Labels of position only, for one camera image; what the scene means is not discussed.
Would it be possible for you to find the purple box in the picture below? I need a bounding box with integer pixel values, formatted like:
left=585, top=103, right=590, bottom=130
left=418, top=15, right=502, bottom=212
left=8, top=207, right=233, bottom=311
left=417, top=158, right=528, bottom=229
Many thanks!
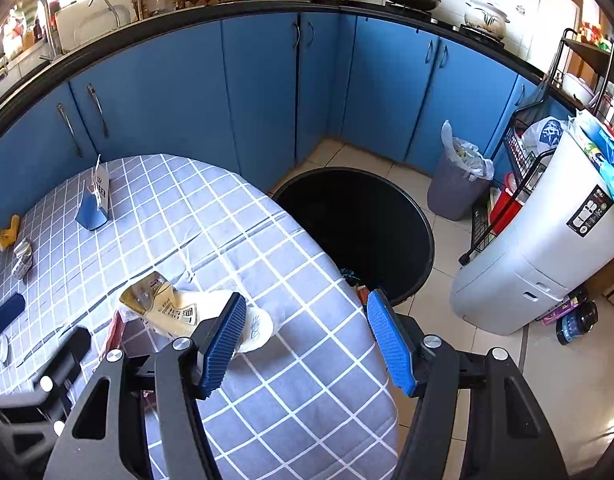
left=541, top=297, right=580, bottom=326

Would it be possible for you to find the blue white carton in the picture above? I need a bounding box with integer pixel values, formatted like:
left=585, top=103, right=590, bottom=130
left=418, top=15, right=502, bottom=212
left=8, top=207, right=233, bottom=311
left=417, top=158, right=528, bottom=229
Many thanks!
left=74, top=155, right=110, bottom=231

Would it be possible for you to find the tall chrome faucet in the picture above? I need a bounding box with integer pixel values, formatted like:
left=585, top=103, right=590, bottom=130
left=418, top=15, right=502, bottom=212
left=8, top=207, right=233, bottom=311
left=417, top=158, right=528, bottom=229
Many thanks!
left=37, top=0, right=62, bottom=58

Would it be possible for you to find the red packet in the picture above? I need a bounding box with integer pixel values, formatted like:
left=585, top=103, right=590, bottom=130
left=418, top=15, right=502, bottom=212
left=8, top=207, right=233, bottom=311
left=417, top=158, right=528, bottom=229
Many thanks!
left=102, top=308, right=138, bottom=361

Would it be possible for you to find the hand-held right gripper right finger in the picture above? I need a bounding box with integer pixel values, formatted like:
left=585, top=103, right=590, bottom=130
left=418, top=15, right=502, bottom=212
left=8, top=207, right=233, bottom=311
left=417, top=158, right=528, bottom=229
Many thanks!
left=365, top=289, right=570, bottom=480

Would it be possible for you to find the small grey waste bin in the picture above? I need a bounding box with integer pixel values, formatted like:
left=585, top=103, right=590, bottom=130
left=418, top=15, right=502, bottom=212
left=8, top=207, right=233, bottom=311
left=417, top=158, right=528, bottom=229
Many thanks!
left=427, top=147, right=492, bottom=222

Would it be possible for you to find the black metal rack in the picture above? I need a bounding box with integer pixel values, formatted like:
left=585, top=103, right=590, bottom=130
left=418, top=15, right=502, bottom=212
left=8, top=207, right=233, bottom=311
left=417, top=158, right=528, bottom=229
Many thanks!
left=459, top=27, right=614, bottom=266

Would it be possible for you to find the round table with checkered cloth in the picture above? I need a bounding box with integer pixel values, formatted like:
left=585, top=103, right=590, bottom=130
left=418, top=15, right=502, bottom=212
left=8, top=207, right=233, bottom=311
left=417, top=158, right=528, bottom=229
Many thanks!
left=0, top=154, right=400, bottom=480

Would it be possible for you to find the dark blue round jar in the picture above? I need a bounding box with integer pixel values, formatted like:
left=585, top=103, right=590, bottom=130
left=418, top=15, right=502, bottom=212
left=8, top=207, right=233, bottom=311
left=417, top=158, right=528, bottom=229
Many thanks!
left=556, top=300, right=598, bottom=346

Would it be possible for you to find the yellow packet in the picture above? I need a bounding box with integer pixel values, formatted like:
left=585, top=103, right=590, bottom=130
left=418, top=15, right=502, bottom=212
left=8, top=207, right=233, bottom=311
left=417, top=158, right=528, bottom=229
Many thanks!
left=0, top=215, right=21, bottom=251

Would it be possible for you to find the black gas stove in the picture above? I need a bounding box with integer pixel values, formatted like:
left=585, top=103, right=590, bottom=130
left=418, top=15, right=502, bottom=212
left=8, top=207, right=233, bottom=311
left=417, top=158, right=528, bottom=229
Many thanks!
left=384, top=2, right=508, bottom=51

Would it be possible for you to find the white paper bag blue print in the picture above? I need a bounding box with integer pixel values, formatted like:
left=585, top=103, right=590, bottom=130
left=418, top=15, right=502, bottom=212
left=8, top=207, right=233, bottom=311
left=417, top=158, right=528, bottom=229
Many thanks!
left=119, top=271, right=274, bottom=355

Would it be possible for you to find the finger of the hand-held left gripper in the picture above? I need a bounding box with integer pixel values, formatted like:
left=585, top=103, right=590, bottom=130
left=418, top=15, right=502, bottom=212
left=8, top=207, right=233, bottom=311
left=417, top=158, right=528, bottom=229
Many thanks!
left=0, top=326, right=92, bottom=480
left=0, top=293, right=26, bottom=343

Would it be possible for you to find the black round stool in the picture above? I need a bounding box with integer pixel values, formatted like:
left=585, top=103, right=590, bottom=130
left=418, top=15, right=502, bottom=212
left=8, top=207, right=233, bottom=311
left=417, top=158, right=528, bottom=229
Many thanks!
left=273, top=167, right=436, bottom=308

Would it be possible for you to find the white cutting board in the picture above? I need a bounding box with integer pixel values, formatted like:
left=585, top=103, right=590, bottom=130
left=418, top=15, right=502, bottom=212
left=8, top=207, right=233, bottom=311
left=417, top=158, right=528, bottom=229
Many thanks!
left=54, top=0, right=138, bottom=53

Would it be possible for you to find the white ceramic pot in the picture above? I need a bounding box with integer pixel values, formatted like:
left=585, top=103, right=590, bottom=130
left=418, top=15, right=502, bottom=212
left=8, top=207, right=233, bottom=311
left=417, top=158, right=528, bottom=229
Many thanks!
left=463, top=0, right=511, bottom=41

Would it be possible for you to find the row of blue cabinet doors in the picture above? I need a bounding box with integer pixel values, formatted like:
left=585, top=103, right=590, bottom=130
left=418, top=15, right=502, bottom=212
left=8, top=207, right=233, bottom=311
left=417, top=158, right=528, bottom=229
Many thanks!
left=0, top=12, right=578, bottom=281

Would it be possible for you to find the steel pot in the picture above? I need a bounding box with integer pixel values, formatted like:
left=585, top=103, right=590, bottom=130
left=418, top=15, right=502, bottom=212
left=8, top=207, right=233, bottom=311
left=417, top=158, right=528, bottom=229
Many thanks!
left=594, top=92, right=614, bottom=126

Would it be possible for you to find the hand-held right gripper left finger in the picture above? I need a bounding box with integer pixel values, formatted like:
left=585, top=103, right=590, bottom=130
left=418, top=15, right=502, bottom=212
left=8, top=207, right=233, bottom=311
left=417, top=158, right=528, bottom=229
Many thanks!
left=43, top=291, right=248, bottom=480

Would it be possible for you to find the black kitchen countertop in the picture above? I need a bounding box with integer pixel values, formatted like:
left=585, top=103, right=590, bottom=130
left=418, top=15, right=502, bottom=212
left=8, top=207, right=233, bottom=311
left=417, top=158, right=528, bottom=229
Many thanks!
left=0, top=0, right=588, bottom=156

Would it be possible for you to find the red plastic container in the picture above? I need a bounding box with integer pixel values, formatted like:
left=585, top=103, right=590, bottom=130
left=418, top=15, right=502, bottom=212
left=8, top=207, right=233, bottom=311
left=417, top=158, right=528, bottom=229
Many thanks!
left=489, top=172, right=528, bottom=236

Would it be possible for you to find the white plastic bin liner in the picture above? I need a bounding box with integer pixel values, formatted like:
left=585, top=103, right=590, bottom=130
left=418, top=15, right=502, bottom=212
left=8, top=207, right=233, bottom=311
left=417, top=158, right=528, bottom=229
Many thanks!
left=441, top=120, right=495, bottom=182

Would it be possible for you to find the white plastic bag blue print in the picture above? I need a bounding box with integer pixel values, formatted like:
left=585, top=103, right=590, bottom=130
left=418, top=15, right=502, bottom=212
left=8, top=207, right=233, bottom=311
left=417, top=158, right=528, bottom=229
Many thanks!
left=522, top=116, right=570, bottom=153

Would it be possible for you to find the arched chrome tap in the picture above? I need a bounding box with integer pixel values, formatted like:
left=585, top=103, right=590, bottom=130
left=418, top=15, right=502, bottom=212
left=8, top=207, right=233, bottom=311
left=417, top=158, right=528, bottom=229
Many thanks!
left=73, top=0, right=122, bottom=46

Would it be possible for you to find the white wall box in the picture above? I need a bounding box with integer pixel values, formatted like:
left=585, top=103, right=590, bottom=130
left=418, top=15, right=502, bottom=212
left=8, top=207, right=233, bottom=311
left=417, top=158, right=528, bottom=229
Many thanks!
left=538, top=0, right=582, bottom=78

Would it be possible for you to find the crumpled striped wrapper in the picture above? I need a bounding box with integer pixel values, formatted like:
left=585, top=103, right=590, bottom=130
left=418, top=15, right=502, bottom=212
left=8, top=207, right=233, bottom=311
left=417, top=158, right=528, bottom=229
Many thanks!
left=12, top=237, right=34, bottom=278

